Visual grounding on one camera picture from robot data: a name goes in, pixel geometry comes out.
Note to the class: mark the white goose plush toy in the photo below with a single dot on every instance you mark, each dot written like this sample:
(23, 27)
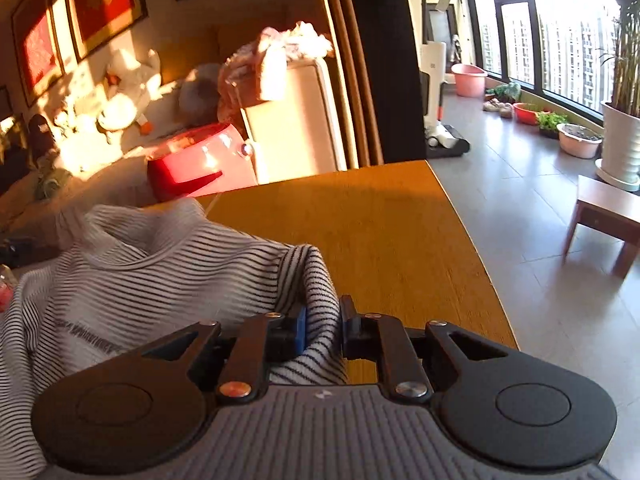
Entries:
(132, 86)

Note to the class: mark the small wooden stool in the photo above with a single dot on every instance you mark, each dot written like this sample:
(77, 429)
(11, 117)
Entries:
(610, 211)

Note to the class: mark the white basin with soil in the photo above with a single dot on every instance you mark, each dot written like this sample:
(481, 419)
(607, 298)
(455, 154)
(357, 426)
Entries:
(579, 141)

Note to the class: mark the green clothes on sofa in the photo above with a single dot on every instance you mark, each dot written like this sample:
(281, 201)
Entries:
(51, 177)

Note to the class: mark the tall bamboo plant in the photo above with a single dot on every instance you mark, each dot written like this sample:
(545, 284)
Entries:
(625, 94)

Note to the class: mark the beige curtain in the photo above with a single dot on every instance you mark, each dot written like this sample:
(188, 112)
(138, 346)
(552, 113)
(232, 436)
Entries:
(351, 86)

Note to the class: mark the white floor cleaner appliance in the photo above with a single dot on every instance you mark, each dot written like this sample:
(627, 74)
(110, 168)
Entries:
(442, 141)

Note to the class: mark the red round stool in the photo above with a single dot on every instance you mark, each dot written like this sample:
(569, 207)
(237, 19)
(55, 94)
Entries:
(200, 161)

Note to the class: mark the sofa with grey cover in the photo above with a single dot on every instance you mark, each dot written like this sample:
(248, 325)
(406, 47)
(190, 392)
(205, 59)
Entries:
(33, 231)

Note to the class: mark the red plastic basin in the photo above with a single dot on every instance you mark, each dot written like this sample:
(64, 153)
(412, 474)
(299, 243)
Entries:
(527, 113)

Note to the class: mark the white cabinet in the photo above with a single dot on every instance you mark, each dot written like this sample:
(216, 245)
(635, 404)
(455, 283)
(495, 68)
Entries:
(299, 136)

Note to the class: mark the white plant pot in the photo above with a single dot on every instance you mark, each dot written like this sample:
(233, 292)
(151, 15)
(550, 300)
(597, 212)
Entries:
(620, 157)

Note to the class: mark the red framed picture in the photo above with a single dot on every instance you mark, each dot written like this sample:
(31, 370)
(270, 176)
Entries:
(36, 47)
(94, 23)

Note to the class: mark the pink plastic basin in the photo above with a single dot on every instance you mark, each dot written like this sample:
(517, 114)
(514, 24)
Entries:
(470, 80)

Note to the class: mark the striped grey white garment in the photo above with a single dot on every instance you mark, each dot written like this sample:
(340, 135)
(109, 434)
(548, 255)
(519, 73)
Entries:
(135, 275)

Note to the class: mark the red framed picture middle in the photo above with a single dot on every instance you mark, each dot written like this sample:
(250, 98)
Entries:
(94, 23)

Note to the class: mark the green leafy plants tray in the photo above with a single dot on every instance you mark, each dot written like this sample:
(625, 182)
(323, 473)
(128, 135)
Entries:
(548, 123)

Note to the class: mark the red framed picture left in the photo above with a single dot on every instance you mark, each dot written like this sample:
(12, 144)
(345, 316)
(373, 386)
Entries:
(36, 47)

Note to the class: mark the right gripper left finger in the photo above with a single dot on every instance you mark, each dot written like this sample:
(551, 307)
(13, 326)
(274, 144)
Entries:
(262, 342)

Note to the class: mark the pile of pink clothes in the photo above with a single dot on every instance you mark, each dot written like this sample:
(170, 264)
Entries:
(265, 62)

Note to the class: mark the grey round cushion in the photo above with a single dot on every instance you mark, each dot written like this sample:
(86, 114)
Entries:
(199, 96)

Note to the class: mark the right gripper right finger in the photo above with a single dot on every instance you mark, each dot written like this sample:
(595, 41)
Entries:
(384, 341)

